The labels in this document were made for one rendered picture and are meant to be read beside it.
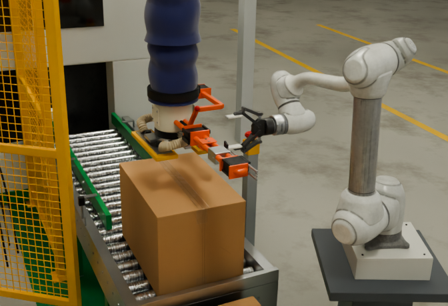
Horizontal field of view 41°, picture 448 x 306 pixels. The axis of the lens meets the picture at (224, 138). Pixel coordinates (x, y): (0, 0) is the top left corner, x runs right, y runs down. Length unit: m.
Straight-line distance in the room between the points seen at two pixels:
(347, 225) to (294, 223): 2.16
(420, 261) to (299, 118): 0.76
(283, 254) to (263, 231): 0.31
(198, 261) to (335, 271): 0.58
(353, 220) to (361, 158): 0.23
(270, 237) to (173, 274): 1.70
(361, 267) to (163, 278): 0.82
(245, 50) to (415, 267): 3.41
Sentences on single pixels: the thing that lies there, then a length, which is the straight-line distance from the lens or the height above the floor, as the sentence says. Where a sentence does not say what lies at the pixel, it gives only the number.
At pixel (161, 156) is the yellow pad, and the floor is 1.15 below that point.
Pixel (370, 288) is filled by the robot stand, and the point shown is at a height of 0.75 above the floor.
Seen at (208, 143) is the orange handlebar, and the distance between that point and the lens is 2.39.
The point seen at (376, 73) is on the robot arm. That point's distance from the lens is 2.12.
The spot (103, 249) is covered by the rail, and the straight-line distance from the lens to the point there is 2.97.
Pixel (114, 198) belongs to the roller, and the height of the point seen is 0.54.
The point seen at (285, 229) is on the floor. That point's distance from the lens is 4.35.
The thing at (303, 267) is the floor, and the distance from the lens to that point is 3.96.
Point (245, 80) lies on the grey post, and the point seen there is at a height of 0.63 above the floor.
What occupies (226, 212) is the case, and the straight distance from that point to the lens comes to 2.59.
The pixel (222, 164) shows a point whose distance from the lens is 2.18.
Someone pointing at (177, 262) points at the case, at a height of 0.72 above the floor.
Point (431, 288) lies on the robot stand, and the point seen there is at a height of 0.75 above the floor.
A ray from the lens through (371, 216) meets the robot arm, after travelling 2.32.
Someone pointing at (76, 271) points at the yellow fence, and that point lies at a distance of 3.32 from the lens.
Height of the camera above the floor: 2.13
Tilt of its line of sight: 21 degrees down
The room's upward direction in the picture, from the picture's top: 1 degrees clockwise
